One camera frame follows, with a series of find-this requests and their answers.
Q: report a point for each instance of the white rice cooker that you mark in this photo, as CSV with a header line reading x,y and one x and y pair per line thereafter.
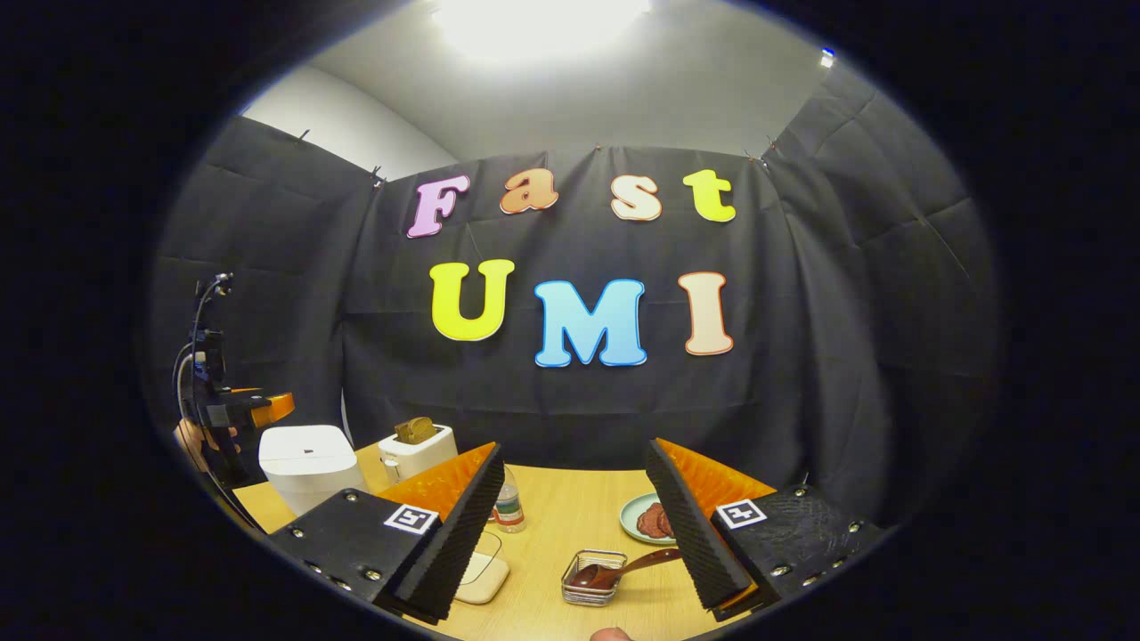
x,y
307,463

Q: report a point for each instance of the ceiling light panel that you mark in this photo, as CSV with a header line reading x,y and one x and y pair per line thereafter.
x,y
539,27

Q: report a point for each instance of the brown wooden spoon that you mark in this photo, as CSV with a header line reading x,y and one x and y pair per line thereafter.
x,y
650,561

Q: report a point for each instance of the brown bread slice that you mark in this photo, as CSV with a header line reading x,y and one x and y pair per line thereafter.
x,y
415,431

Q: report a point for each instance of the light green plate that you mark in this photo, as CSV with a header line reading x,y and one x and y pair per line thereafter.
x,y
631,516

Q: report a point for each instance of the black backdrop cloth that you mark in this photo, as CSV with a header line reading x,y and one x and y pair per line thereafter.
x,y
802,312

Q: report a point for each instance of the clear plastic sheet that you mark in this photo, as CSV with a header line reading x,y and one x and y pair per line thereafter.
x,y
485,543

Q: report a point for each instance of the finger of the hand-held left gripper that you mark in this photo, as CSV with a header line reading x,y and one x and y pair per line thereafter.
x,y
272,407

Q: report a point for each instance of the red meat slice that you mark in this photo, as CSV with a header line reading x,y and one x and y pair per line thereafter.
x,y
668,523
650,521

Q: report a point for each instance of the cream rounded board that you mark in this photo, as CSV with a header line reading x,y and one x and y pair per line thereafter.
x,y
485,583

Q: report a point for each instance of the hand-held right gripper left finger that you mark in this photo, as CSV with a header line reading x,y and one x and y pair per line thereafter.
x,y
463,534

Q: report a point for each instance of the clear plastic bottle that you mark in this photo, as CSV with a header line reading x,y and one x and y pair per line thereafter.
x,y
510,512

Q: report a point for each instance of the white toaster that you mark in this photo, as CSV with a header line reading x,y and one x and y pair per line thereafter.
x,y
419,460

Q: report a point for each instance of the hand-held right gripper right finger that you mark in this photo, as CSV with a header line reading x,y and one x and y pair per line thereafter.
x,y
690,534

